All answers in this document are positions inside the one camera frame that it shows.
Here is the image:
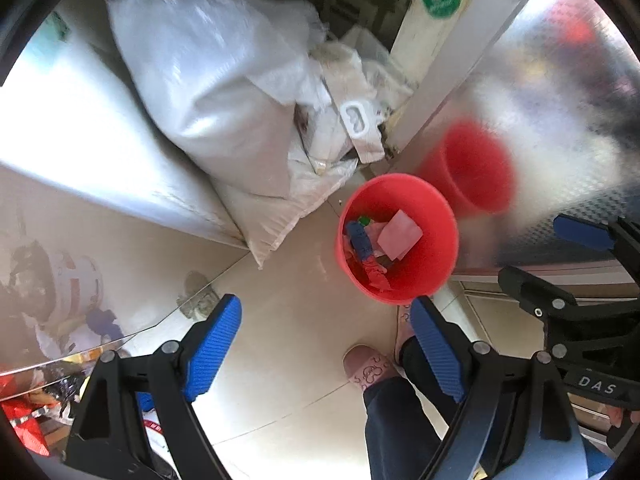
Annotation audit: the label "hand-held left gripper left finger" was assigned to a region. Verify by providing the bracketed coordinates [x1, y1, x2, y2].
[64, 293, 244, 480]

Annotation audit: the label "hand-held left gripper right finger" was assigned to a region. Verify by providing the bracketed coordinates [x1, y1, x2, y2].
[409, 295, 591, 480]

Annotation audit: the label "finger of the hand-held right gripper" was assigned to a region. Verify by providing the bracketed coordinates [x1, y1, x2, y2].
[498, 265, 640, 324]
[554, 212, 640, 281]

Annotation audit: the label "red plastic bucket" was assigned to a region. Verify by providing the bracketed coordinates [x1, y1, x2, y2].
[336, 173, 460, 306]

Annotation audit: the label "white paper towel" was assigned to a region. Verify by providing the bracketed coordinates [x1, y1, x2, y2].
[376, 210, 423, 262]

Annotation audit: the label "blue wrapper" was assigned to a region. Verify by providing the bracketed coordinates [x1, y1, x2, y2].
[347, 216, 396, 293]

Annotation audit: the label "pink slipper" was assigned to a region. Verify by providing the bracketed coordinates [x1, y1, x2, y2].
[342, 344, 406, 396]
[394, 302, 418, 366]

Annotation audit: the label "person's dark blue trousers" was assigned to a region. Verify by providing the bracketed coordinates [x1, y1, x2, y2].
[362, 337, 501, 480]

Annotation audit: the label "patterned metal door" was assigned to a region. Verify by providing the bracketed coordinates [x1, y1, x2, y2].
[400, 0, 640, 271]

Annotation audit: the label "flat white sack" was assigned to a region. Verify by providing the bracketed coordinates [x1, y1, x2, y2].
[215, 150, 361, 271]

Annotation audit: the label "red plastic bag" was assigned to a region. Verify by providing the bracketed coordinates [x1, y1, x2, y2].
[0, 375, 56, 456]

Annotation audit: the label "large white sack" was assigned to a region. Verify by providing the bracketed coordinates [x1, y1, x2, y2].
[107, 0, 326, 198]

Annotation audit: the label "white door frame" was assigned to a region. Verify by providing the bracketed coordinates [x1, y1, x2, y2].
[387, 0, 551, 156]

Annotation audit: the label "white bag with plastic handle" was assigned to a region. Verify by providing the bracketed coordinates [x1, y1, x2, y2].
[295, 42, 416, 166]

